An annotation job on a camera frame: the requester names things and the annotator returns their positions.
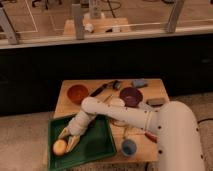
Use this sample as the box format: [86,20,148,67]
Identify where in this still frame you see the middle metal post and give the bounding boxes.
[72,4,84,40]

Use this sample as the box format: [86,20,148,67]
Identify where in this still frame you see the grey toy on jar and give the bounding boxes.
[138,102,154,111]

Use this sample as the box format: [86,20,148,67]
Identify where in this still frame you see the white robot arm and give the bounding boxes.
[59,97,205,171]

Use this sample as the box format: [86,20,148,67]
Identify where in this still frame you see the white cup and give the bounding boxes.
[110,98,125,107]

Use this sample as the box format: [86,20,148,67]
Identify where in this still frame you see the green plastic tray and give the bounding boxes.
[47,115,117,171]

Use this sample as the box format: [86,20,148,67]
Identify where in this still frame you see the blue cup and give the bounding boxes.
[121,139,137,157]

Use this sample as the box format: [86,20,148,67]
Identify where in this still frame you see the metal post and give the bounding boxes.
[165,0,185,33]
[0,7,19,45]
[72,4,84,40]

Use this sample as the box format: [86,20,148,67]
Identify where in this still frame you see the background wooden table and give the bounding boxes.
[63,18,131,36]

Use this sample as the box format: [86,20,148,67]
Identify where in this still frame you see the purple bowl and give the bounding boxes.
[119,87,143,107]

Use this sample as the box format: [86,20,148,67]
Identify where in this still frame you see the small wooden table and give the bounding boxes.
[53,78,169,164]

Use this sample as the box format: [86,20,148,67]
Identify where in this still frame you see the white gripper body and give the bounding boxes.
[68,119,88,136]

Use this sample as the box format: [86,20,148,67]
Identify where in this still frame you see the orange bowl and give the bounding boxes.
[67,84,89,104]

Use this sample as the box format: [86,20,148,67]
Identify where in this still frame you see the black handled knife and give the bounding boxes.
[90,80,121,97]

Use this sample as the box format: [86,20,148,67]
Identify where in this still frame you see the grey blue sponge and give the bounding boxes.
[132,78,148,88]

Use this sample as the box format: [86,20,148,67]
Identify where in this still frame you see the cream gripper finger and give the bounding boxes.
[58,128,70,139]
[66,136,80,152]

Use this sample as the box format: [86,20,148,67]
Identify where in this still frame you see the black cable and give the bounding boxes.
[197,117,213,125]

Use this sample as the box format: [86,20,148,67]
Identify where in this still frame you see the left metal post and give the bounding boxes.
[0,7,19,45]

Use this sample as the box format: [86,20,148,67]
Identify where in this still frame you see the orange apple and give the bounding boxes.
[53,139,67,156]

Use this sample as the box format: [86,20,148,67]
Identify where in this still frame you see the dark rectangular block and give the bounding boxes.
[146,98,166,107]

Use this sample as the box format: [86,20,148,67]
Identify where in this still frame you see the wooden spoon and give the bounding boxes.
[112,120,132,139]

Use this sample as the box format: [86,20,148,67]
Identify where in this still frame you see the right metal post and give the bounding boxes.
[165,0,185,33]

